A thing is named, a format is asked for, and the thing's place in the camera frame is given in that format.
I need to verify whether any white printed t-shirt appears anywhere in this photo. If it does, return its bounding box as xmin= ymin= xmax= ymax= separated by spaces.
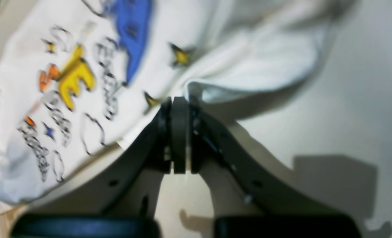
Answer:
xmin=0 ymin=0 xmax=354 ymax=215

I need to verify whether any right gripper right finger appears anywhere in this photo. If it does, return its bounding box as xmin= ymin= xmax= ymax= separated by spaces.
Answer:
xmin=189 ymin=96 xmax=362 ymax=238

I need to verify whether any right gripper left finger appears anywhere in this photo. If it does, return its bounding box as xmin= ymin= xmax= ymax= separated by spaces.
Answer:
xmin=11 ymin=98 xmax=172 ymax=238

